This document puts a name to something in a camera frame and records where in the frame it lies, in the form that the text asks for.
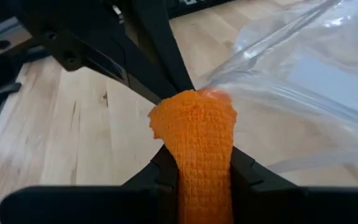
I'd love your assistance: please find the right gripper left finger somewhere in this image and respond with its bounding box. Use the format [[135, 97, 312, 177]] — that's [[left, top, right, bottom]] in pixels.
[[0, 144, 180, 224]]

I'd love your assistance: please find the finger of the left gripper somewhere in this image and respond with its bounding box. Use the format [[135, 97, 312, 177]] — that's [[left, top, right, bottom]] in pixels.
[[129, 0, 196, 94], [12, 0, 180, 106]]

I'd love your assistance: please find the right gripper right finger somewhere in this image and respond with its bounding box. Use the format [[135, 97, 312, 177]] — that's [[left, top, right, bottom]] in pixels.
[[230, 146, 358, 224]]

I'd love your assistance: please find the orange elastic bandage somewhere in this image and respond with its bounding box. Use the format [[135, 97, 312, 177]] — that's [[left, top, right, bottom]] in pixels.
[[147, 88, 239, 224]]

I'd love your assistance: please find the clear plastic zip bag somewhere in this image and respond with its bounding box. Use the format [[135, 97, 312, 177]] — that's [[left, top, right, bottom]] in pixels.
[[203, 0, 358, 175]]

